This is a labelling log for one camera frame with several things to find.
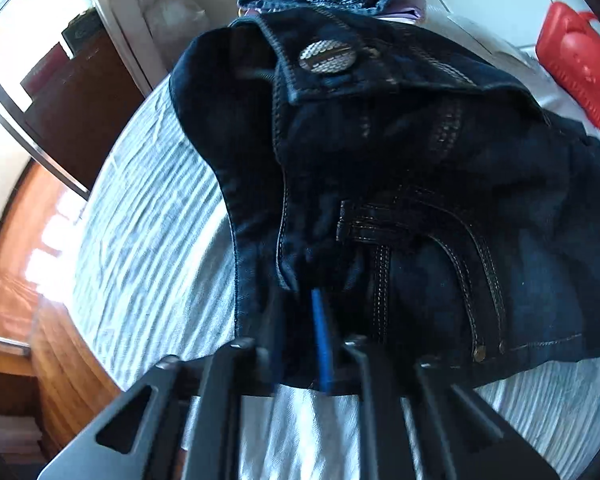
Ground curved metal pole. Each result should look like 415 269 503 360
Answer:
0 52 91 201

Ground dark wooden cabinet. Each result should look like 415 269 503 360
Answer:
19 35 147 192

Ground dark red box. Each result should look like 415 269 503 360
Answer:
20 42 72 97

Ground white curtain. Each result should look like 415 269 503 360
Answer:
146 0 212 73

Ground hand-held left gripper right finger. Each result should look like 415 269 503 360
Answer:
311 286 561 480

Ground dark green box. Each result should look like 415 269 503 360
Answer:
61 9 104 57

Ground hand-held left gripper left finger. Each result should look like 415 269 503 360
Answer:
37 287 287 480

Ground red bear-face suitcase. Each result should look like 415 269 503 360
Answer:
536 2 600 137

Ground dark blue jeans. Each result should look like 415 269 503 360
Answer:
169 10 600 396

